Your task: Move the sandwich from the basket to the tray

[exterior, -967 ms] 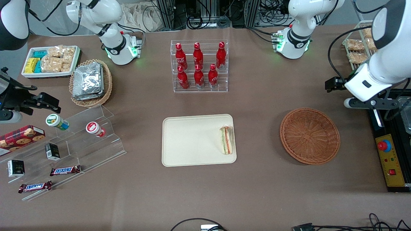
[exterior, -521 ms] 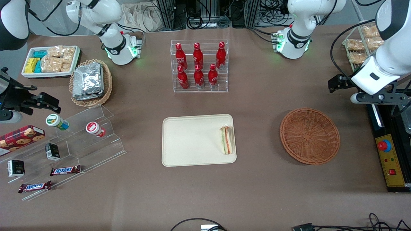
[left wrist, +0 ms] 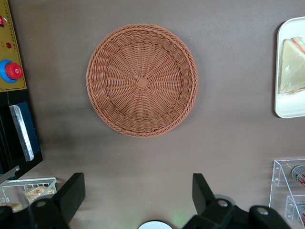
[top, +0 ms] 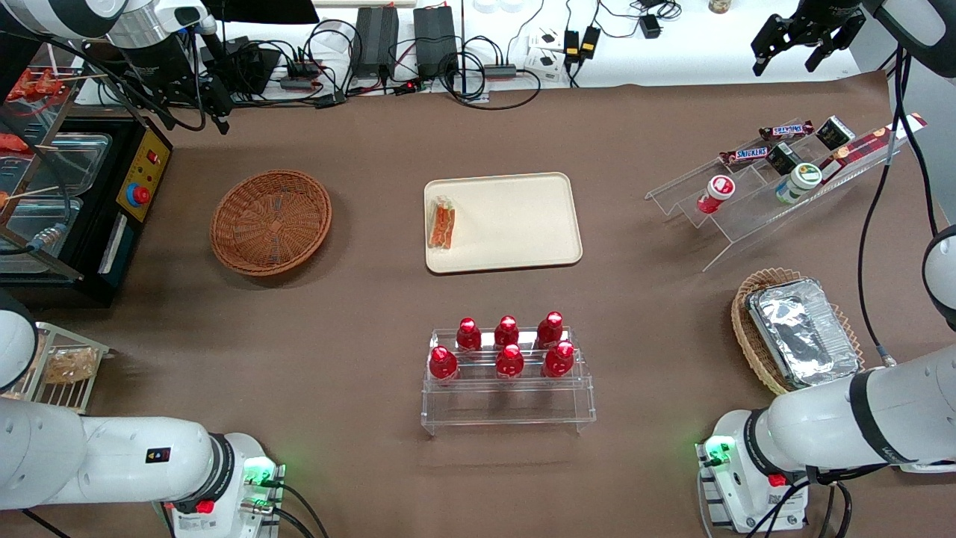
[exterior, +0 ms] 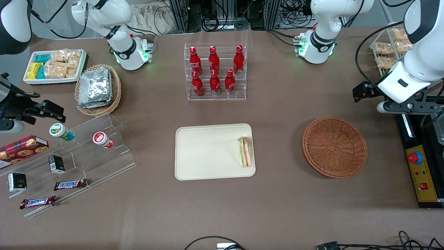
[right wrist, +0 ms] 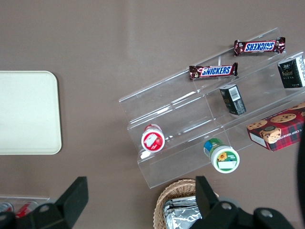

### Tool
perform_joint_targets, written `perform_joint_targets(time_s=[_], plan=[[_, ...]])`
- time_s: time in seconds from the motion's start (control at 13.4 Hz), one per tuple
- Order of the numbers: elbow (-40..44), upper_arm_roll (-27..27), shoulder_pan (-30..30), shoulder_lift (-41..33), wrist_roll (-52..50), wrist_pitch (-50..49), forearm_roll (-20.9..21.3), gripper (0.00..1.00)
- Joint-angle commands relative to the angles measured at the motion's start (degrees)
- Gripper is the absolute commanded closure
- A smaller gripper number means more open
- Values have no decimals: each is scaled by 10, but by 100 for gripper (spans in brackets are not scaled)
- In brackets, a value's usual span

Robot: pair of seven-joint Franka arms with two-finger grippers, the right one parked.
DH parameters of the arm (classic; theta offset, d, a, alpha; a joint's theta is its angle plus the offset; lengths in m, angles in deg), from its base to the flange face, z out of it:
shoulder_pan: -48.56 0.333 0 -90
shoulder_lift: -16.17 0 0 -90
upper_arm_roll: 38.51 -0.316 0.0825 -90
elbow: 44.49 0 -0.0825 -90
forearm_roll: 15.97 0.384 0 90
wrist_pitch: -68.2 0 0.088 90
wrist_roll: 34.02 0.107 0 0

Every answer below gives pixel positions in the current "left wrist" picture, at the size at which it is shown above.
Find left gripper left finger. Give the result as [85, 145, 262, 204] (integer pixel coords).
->
[30, 172, 86, 229]

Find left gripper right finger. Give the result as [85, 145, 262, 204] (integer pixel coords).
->
[183, 173, 236, 229]

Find triangle sandwich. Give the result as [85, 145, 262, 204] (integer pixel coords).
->
[279, 36, 305, 95]

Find beige plastic tray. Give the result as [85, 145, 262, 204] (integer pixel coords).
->
[274, 16, 305, 119]

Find round brown wicker basket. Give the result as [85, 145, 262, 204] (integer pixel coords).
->
[86, 23, 199, 139]

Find clear bag fried snack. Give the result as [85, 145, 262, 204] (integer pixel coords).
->
[23, 186, 56, 204]

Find silver metal bar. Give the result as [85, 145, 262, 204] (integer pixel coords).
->
[9, 104, 35, 163]

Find clear acrylic bottle rack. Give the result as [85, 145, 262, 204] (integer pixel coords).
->
[269, 159, 305, 224]

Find red cola bottle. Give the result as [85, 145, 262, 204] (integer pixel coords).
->
[291, 165, 305, 187]

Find red emergency stop button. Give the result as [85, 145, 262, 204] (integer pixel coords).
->
[0, 59, 24, 84]

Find black box yellow control panel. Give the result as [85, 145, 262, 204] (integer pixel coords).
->
[0, 0, 44, 185]

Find white wire rack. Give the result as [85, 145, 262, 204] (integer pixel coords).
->
[0, 177, 58, 213]

